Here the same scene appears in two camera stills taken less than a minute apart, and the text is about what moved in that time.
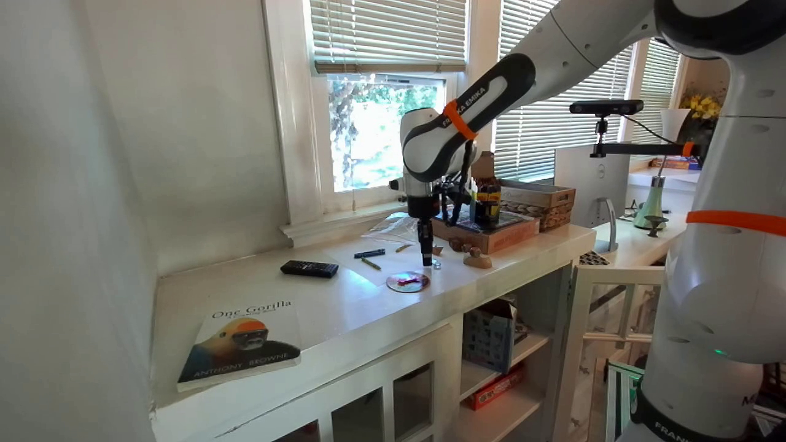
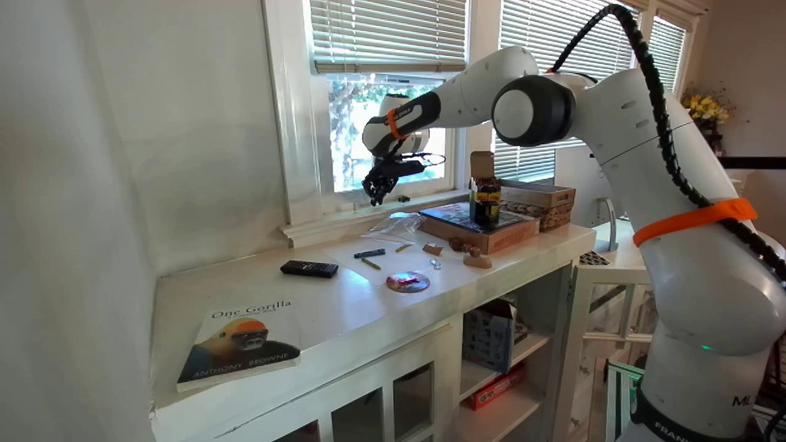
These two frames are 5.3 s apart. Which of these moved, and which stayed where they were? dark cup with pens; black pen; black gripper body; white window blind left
Moved: black gripper body
Stayed: dark cup with pens; white window blind left; black pen
